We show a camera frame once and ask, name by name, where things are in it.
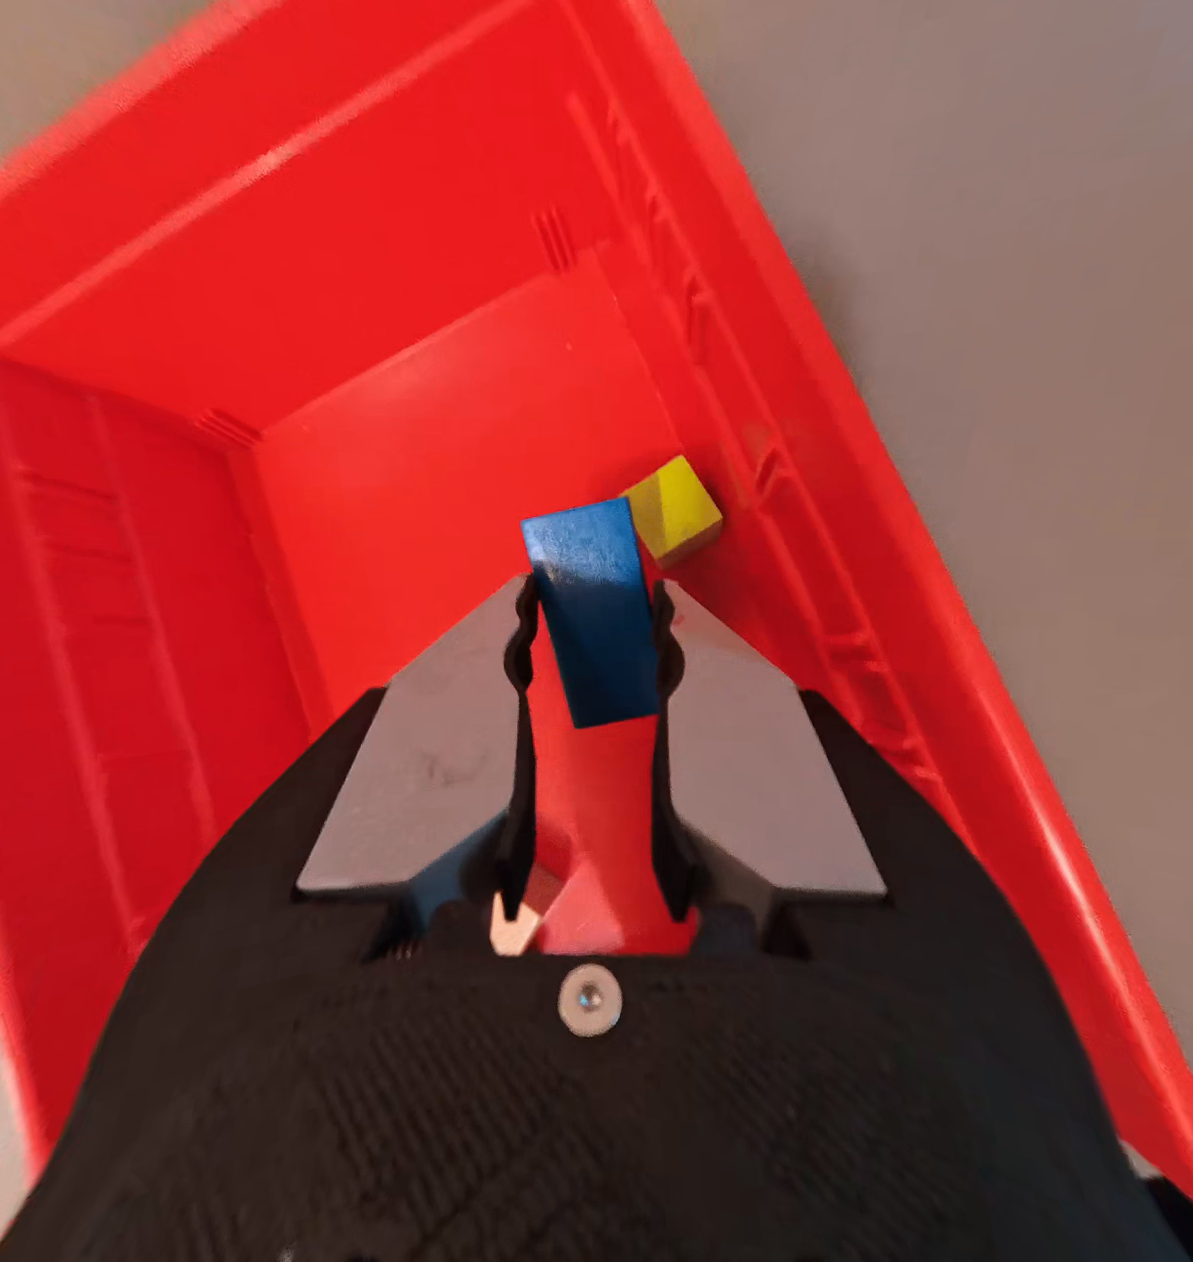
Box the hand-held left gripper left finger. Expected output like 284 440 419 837
296 574 544 958

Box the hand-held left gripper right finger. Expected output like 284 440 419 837
653 579 890 925

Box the blue rectangular wooden block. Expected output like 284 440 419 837
520 496 663 731

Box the red plastic bin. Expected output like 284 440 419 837
0 0 1193 1189

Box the yellow wooden block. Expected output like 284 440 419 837
619 453 726 571

